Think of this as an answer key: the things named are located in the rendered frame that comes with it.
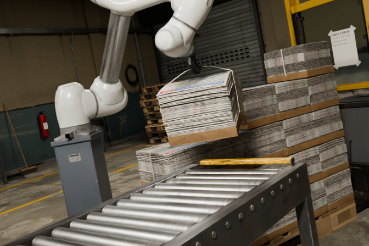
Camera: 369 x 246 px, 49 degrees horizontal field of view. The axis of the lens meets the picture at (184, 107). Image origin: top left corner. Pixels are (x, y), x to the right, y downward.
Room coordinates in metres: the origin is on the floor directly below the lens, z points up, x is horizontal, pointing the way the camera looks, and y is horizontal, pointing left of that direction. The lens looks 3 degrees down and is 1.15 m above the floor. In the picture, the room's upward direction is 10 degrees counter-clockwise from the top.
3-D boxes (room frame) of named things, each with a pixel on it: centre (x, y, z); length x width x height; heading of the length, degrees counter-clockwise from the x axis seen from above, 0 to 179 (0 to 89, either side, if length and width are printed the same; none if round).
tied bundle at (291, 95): (2.75, -0.62, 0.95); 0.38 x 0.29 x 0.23; 32
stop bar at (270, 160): (1.62, -0.20, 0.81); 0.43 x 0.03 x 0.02; 50
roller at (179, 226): (1.16, 0.20, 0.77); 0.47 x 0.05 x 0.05; 50
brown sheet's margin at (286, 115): (2.75, -0.62, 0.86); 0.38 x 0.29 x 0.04; 32
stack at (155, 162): (2.52, -0.25, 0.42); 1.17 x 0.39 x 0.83; 123
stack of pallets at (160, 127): (9.31, 0.24, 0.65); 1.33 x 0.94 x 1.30; 144
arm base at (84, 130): (2.03, 0.57, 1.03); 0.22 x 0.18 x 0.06; 175
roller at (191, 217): (1.21, 0.16, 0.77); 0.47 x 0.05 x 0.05; 50
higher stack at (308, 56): (2.91, -0.86, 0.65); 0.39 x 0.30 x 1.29; 33
